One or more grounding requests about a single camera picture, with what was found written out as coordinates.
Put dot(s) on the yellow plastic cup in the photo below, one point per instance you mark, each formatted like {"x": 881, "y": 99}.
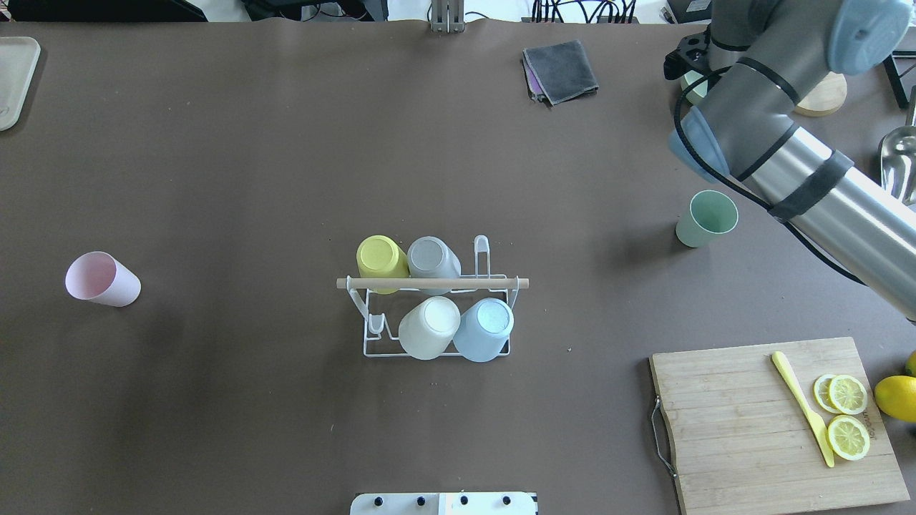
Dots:
{"x": 381, "y": 257}

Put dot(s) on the light blue plastic cup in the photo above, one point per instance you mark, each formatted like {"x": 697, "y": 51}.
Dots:
{"x": 484, "y": 329}

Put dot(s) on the whole yellow lemon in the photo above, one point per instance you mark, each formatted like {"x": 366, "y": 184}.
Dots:
{"x": 895, "y": 396}

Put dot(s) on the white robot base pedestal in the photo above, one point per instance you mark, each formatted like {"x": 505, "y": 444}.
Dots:
{"x": 462, "y": 502}

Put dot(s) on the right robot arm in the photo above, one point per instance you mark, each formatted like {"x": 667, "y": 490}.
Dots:
{"x": 767, "y": 56}

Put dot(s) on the metal scoop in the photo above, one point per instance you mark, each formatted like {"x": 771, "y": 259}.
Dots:
{"x": 897, "y": 158}

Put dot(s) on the cream plastic cup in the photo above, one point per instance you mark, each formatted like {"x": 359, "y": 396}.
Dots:
{"x": 426, "y": 331}

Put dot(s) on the grey plastic cup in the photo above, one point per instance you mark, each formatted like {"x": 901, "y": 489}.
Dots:
{"x": 430, "y": 257}

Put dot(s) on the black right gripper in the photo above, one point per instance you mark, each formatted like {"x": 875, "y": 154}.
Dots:
{"x": 688, "y": 56}

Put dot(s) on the grey folded cloth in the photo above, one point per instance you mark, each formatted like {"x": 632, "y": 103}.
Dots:
{"x": 558, "y": 73}

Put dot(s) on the green plastic cup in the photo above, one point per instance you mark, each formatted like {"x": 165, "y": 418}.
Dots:
{"x": 710, "y": 215}

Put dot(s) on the beige plastic tray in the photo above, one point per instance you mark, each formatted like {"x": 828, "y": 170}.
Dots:
{"x": 19, "y": 57}

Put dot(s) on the wooden mug tree stand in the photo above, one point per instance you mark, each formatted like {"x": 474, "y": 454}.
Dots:
{"x": 826, "y": 98}

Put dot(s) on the wooden cutting board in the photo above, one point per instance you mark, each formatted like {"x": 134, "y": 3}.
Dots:
{"x": 740, "y": 444}

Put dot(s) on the lemon slice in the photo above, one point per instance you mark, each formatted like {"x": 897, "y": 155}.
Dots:
{"x": 848, "y": 437}
{"x": 847, "y": 395}

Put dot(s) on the pink plastic cup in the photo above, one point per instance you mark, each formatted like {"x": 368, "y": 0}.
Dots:
{"x": 98, "y": 278}

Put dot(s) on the white wire cup rack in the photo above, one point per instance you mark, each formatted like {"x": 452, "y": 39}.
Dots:
{"x": 417, "y": 302}

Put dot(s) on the yellow plastic knife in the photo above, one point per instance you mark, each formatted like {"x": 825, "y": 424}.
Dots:
{"x": 813, "y": 419}

